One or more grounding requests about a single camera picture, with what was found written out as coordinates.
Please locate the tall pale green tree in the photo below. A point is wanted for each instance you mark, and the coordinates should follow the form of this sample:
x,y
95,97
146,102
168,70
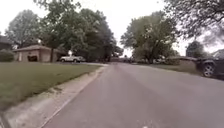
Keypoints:
x,y
23,28

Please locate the broad green tree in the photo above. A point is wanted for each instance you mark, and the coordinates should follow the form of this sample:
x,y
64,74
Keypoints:
x,y
150,36

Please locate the large spreading tree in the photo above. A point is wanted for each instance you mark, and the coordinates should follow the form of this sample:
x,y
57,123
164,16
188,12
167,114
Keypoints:
x,y
200,16

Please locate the concrete kerb strip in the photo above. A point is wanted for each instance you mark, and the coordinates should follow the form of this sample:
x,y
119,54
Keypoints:
x,y
36,106

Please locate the grey asphalt road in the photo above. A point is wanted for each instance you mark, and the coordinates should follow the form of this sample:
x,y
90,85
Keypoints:
x,y
133,100

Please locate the big leafy tree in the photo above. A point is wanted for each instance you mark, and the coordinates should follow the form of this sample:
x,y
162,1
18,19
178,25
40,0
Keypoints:
x,y
83,30

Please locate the low building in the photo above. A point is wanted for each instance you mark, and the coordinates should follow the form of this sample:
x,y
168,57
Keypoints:
x,y
181,60

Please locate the green bush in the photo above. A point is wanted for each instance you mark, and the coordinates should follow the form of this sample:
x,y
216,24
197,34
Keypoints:
x,y
6,55

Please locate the white pickup truck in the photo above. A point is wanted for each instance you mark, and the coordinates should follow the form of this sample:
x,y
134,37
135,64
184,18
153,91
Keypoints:
x,y
71,59

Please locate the small dark tree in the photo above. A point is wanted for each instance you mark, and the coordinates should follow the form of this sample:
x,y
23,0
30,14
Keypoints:
x,y
194,49

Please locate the grass lawn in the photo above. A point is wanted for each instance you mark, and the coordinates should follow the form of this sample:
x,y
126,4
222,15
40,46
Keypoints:
x,y
33,78

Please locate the tan house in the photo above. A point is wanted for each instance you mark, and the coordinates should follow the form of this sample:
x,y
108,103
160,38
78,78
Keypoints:
x,y
36,53

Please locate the dark car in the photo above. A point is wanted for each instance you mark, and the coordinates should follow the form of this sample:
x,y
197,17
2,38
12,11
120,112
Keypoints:
x,y
211,68

